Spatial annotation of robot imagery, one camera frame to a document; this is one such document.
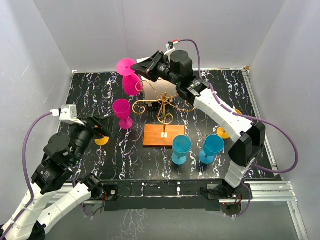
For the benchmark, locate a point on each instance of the white cylindrical container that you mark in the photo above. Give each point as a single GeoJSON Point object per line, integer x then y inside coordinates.
{"type": "Point", "coordinates": [153, 89]}

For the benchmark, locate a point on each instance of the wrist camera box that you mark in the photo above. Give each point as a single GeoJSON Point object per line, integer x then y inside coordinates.
{"type": "Point", "coordinates": [171, 45]}
{"type": "Point", "coordinates": [69, 115]}

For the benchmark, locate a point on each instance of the pink wine glass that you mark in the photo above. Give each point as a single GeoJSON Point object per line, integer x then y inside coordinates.
{"type": "Point", "coordinates": [131, 82]}
{"type": "Point", "coordinates": [122, 110]}

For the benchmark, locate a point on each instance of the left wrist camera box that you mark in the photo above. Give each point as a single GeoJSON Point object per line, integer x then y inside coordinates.
{"type": "Point", "coordinates": [69, 115]}

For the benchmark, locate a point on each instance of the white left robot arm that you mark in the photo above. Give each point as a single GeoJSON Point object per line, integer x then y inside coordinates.
{"type": "Point", "coordinates": [33, 218]}

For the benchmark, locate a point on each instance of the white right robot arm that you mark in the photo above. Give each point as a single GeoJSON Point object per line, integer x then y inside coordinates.
{"type": "Point", "coordinates": [176, 67]}

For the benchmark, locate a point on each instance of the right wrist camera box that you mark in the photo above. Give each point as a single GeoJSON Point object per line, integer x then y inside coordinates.
{"type": "Point", "coordinates": [171, 45]}

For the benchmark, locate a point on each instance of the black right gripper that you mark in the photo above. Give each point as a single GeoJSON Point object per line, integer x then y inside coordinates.
{"type": "Point", "coordinates": [148, 68]}

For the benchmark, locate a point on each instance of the gold wire wine glass rack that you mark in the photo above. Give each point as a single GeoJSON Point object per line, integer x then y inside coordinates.
{"type": "Point", "coordinates": [162, 134]}

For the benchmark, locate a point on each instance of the orange wine glass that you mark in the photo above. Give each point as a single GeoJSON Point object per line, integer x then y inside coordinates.
{"type": "Point", "coordinates": [222, 133]}
{"type": "Point", "coordinates": [102, 141]}

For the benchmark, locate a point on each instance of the blue wine glass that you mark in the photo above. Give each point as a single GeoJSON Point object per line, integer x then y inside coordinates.
{"type": "Point", "coordinates": [181, 146]}
{"type": "Point", "coordinates": [213, 145]}

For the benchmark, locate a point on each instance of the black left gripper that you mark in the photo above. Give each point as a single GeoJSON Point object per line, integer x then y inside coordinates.
{"type": "Point", "coordinates": [105, 124]}

